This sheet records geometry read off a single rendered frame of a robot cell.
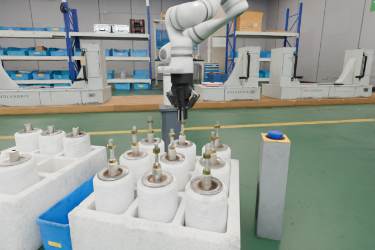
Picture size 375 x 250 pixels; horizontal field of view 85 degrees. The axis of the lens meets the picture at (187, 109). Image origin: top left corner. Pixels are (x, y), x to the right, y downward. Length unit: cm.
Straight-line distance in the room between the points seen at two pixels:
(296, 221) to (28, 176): 85
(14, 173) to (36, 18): 945
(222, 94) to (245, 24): 339
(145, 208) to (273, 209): 38
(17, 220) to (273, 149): 70
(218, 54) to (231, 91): 434
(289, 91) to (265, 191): 263
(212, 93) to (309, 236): 216
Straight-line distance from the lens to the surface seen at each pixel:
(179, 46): 65
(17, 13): 1036
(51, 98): 288
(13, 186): 76
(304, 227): 86
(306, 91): 339
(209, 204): 46
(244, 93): 289
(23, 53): 599
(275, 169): 65
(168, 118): 112
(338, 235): 88
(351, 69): 411
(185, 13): 65
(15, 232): 76
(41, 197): 77
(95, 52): 275
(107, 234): 56
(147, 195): 49
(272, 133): 64
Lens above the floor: 51
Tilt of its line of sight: 11 degrees down
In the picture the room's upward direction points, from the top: straight up
